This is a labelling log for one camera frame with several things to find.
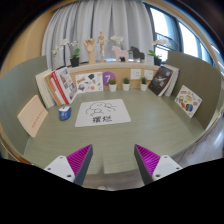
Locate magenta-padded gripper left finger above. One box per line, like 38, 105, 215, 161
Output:
43, 143, 94, 187

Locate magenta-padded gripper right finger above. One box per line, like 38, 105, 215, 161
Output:
133, 143, 184, 186

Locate blue and white computer mouse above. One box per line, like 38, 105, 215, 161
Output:
58, 105, 72, 121

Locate white mouse pad with drawing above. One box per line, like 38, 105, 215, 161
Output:
74, 98, 132, 128

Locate beige thin book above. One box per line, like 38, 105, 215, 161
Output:
17, 94, 49, 138

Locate colourful illustrated book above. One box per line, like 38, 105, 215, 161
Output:
174, 84, 203, 119

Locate white book with red band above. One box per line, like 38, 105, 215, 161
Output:
49, 75, 68, 106

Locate thick white book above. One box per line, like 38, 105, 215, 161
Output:
35, 68, 56, 110

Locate tan brown book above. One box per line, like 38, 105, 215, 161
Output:
44, 71, 64, 107

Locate small succulent in white pot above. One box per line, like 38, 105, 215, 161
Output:
121, 77, 131, 92
139, 76, 149, 92
108, 78, 118, 93

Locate white photo-cover book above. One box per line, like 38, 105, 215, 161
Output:
55, 66, 79, 104

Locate black cover book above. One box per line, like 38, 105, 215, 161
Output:
148, 66, 175, 97

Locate white sticker sheet card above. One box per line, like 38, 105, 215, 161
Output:
74, 71, 104, 94

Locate round purple number sign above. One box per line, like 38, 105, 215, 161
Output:
102, 70, 117, 88

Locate white orchid in black pot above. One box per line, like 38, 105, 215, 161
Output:
147, 38, 173, 67
51, 38, 82, 68

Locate black wooden horse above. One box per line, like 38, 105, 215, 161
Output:
128, 45, 146, 62

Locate pink wooden horse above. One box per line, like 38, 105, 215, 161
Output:
111, 45, 130, 63

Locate wooden hand model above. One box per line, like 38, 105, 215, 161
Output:
83, 37, 97, 65

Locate wooden artist mannequin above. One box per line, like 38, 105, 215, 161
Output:
96, 30, 110, 63

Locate dark-framed glass window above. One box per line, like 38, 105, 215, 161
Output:
143, 3, 222, 66

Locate white orchid plant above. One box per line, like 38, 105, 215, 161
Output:
109, 34, 125, 51

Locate grey white curtain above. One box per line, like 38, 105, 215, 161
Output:
41, 0, 154, 70

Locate white wall socket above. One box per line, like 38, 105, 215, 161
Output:
143, 69, 155, 81
130, 68, 142, 80

